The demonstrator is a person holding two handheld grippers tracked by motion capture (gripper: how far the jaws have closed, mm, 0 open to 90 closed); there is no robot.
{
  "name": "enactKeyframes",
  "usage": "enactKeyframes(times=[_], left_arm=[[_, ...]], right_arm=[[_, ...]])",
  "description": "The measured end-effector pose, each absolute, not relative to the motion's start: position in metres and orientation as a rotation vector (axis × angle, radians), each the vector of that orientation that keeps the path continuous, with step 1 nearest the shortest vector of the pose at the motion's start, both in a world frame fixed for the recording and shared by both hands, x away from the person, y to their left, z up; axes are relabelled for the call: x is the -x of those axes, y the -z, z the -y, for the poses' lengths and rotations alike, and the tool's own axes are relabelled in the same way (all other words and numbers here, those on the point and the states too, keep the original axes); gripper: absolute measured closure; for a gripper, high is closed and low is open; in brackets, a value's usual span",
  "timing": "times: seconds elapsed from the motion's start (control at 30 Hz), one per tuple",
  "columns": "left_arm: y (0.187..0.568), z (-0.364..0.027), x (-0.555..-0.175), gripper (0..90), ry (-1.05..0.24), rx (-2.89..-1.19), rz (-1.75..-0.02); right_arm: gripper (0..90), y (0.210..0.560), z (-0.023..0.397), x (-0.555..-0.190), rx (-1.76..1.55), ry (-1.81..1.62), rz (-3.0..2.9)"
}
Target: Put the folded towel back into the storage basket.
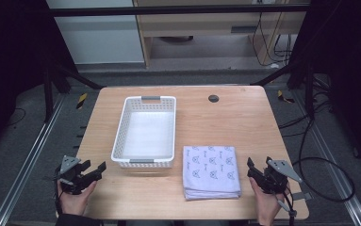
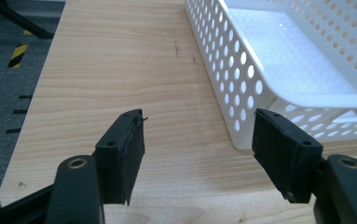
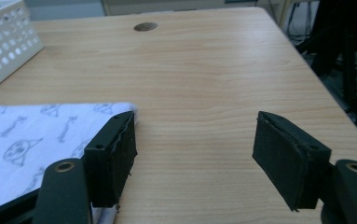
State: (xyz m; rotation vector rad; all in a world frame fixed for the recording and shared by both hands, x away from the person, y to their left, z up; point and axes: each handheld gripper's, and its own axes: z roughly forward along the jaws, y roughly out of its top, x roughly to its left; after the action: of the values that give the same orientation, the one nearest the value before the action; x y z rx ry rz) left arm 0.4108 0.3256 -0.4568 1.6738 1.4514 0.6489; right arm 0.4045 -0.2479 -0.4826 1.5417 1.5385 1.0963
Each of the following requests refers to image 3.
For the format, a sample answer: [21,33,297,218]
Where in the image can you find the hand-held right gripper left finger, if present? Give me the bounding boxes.
[83,110,138,209]

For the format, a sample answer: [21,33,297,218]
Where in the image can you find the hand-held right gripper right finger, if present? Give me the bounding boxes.
[252,110,333,212]

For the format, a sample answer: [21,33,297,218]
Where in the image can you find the white printed cloth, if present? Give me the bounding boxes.
[0,102,139,224]

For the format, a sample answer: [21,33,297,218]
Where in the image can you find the black metal stand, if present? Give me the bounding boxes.
[295,0,357,125]

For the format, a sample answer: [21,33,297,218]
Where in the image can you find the round table grommet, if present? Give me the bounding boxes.
[133,21,159,33]

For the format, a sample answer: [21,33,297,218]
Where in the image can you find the white perforated basket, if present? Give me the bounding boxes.
[0,0,45,98]

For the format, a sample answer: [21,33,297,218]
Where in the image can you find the black cable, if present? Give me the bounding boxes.
[286,2,310,43]

